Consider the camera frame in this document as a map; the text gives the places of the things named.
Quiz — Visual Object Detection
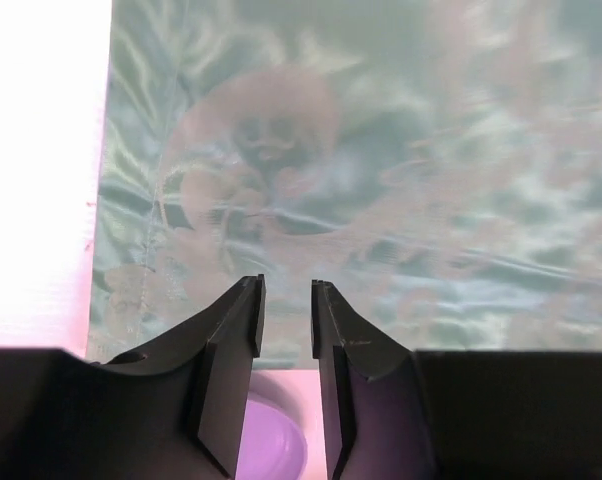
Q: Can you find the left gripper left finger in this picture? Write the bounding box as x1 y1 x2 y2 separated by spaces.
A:
0 276 265 479

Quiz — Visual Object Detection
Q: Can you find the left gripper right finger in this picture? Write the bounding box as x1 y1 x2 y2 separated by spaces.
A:
311 280 602 479

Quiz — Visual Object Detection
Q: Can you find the green patterned cloth napkin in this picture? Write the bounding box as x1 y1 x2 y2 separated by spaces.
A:
87 1 602 368

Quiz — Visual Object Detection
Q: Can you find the purple plate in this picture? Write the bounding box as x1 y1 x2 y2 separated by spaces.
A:
236 371 307 480

